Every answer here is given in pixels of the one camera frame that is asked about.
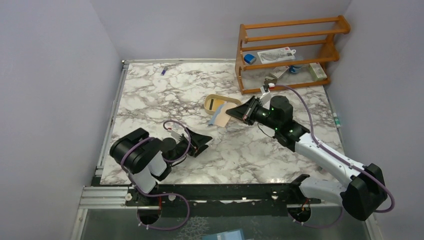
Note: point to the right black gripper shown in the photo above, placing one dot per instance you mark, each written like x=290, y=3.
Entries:
x=245, y=112

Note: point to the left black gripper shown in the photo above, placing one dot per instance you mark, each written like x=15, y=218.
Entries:
x=198, y=143

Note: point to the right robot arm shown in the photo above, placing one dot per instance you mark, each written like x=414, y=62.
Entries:
x=360, y=189

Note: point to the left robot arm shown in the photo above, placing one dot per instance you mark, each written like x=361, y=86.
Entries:
x=148, y=160

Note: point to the tan oval tray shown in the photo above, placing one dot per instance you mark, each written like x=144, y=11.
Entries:
x=213, y=101

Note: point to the blue small box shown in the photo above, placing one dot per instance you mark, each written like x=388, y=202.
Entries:
x=249, y=59

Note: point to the white packaged item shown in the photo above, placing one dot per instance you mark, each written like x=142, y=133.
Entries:
x=276, y=55

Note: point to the blue white cup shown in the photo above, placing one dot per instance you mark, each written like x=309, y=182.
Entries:
x=295, y=69

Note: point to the green white box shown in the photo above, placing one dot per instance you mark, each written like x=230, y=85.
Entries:
x=317, y=72

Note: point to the blue object at bottom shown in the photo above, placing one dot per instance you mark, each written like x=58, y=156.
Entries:
x=236, y=234

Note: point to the orange wooden rack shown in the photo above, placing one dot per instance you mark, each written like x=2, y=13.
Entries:
x=317, y=45

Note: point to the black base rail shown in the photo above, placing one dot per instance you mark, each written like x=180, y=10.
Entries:
x=220, y=200

